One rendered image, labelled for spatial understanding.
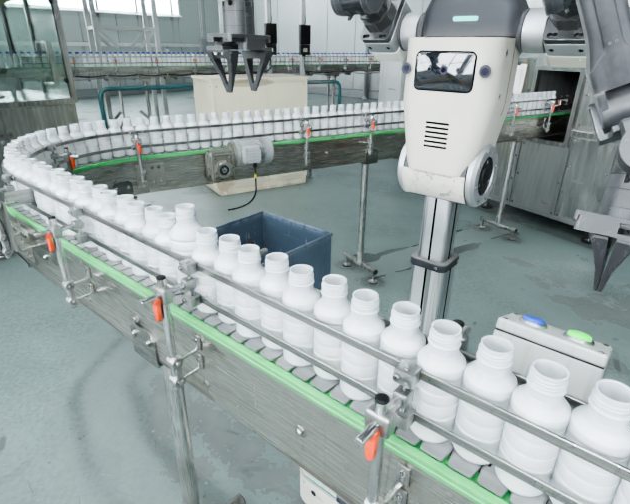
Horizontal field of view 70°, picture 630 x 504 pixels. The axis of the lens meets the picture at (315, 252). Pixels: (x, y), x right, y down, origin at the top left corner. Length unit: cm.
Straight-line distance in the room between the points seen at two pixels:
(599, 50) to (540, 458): 49
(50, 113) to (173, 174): 377
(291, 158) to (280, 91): 253
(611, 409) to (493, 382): 11
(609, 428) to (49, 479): 189
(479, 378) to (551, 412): 8
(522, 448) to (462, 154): 72
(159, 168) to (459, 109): 158
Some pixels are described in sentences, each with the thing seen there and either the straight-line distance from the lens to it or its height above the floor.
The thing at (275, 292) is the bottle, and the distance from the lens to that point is 72.
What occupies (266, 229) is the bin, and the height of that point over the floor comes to 89.
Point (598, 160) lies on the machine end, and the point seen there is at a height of 69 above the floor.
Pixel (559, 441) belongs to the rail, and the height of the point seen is 111.
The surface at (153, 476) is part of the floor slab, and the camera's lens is 198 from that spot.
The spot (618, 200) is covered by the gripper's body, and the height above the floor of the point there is 130.
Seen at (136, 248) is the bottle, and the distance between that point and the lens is 105.
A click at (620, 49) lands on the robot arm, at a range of 70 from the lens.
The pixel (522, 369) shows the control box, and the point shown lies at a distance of 71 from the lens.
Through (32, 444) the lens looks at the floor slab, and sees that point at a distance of 228.
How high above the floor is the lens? 147
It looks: 25 degrees down
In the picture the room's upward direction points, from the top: 1 degrees clockwise
